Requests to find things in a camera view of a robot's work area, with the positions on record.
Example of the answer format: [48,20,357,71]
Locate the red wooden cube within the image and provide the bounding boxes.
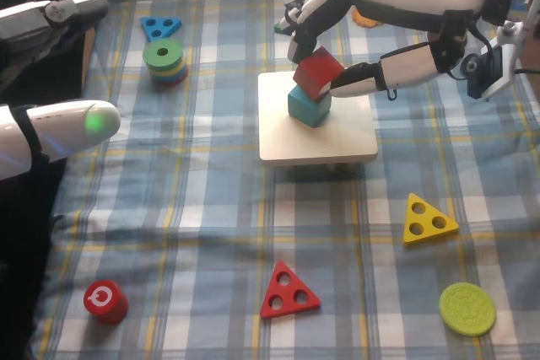
[292,46,346,103]

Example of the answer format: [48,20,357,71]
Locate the yellow triangle with holes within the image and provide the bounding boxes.
[402,192,460,246]

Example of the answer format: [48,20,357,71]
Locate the blue wooden ring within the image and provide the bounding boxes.
[150,65,189,83]

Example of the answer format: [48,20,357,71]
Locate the blue triangle with holes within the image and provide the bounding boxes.
[140,17,183,40]

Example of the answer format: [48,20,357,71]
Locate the yellow wooden ring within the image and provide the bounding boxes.
[146,60,186,78]

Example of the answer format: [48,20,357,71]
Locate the black wrist camera white bracket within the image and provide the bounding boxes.
[461,18,540,103]

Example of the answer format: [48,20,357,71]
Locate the small pale wooden table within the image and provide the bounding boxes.
[256,71,379,174]

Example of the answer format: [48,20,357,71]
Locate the teal letter cube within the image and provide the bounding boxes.
[287,84,332,128]

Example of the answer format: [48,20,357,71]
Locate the tan flower-shaped cookie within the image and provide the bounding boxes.
[352,8,383,30]

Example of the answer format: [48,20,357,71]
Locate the green triangle with holes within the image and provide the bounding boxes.
[273,17,296,35]

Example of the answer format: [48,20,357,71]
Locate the green wooden ring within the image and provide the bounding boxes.
[142,38,184,73]

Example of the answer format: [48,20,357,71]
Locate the blue plaid table cloth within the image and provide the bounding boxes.
[31,0,540,360]

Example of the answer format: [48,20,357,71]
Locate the lime green round cookie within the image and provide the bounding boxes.
[438,282,497,338]

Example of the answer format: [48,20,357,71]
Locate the red triangle with holes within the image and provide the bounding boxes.
[259,261,321,320]

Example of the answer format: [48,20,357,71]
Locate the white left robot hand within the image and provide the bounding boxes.
[0,0,122,182]

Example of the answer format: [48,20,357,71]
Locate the red cylinder with white letter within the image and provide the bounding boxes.
[82,279,129,326]

